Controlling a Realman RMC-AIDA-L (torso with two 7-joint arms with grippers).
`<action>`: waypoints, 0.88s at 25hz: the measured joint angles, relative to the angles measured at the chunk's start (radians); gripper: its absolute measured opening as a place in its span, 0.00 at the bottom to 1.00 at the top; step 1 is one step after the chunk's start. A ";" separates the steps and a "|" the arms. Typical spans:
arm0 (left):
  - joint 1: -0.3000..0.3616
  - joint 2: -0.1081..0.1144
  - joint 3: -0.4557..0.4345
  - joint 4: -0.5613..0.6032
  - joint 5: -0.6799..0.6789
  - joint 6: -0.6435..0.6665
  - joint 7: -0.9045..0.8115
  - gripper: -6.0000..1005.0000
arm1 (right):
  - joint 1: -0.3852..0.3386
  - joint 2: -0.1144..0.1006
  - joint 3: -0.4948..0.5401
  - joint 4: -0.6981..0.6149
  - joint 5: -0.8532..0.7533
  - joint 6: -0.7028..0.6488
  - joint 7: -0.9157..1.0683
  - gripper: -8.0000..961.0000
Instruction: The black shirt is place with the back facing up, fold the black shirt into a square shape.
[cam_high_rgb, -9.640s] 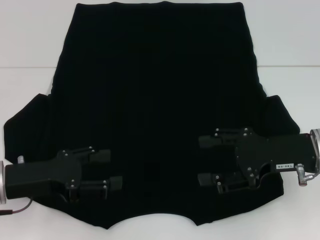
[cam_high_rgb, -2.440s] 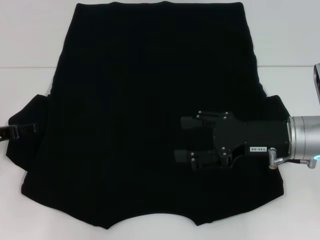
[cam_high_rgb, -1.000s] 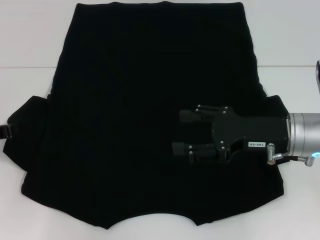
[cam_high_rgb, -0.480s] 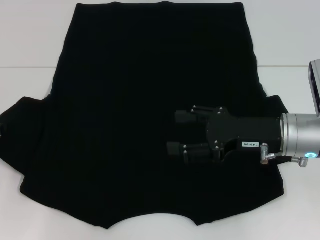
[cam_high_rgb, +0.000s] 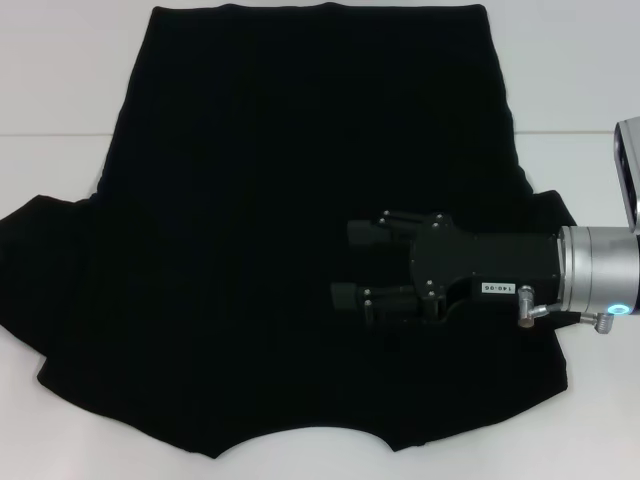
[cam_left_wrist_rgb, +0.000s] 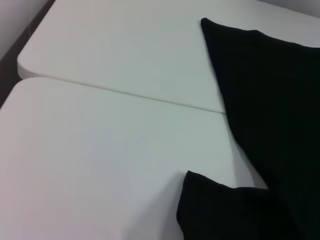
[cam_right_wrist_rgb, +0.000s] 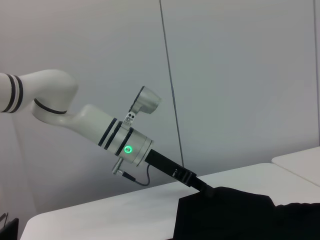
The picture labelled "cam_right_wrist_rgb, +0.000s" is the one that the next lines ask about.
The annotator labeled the black shirt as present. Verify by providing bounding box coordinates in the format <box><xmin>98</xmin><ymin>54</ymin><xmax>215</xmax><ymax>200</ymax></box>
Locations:
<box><xmin>172</xmin><ymin>186</ymin><xmax>320</xmax><ymax>240</ymax></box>

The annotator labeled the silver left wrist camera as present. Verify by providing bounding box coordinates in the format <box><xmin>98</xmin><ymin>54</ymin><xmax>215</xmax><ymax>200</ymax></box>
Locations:
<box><xmin>122</xmin><ymin>85</ymin><xmax>163</xmax><ymax>130</ymax></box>

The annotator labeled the black equipment frame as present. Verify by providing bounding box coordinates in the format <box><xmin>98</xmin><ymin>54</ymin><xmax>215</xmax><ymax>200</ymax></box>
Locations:
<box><xmin>0</xmin><ymin>211</ymin><xmax>20</xmax><ymax>240</ymax></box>

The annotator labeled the left gripper cable with plugs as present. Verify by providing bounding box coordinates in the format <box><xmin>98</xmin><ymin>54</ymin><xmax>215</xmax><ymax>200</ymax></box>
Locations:
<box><xmin>111</xmin><ymin>161</ymin><xmax>151</xmax><ymax>188</ymax></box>

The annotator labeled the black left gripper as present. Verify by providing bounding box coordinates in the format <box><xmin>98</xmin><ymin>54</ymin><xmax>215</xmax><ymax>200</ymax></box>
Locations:
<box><xmin>144</xmin><ymin>148</ymin><xmax>218</xmax><ymax>200</ymax></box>

